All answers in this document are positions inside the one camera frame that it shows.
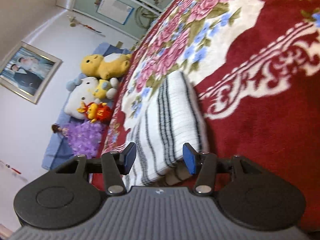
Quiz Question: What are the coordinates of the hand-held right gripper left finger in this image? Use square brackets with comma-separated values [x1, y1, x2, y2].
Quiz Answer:
[55, 142, 137, 196]

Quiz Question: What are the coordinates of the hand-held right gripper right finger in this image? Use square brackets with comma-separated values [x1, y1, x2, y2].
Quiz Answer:
[182, 142, 262, 196]

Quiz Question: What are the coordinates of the white black-striped sweater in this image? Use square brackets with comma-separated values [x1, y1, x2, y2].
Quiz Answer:
[122, 71, 209, 187]

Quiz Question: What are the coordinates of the doll in purple dress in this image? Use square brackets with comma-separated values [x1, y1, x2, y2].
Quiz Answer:
[51, 122, 105, 157]

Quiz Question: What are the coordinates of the red and yellow plush toy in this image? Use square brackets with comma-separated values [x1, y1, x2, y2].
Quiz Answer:
[77, 102, 112, 123]

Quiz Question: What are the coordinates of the red floral blanket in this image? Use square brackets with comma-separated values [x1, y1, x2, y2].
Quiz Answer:
[94, 0, 320, 240]

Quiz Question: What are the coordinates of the small yellow plush toy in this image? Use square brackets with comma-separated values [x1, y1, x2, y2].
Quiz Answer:
[92, 79, 112, 99]

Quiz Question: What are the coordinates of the blue headboard cushion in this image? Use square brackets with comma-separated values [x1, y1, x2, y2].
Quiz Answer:
[41, 42, 135, 170]

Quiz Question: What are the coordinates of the white cat plush toy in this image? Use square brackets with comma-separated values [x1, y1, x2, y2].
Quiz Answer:
[64, 76, 119, 119]

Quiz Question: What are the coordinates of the yellow bear plush toy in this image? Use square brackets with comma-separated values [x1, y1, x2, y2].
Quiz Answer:
[80, 52, 133, 80]

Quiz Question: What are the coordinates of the framed portrait photo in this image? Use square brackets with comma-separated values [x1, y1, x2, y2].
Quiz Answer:
[0, 41, 62, 105]

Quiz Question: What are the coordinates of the pale green wardrobe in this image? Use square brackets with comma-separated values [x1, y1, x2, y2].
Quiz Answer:
[56, 0, 190, 42]

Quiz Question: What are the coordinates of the red hanging wall ornament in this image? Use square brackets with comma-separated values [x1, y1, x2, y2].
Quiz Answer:
[0, 159, 28, 183]
[69, 15, 105, 37]

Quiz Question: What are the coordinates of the blue-bordered wall poster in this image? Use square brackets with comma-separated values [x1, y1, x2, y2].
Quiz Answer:
[96, 0, 135, 25]

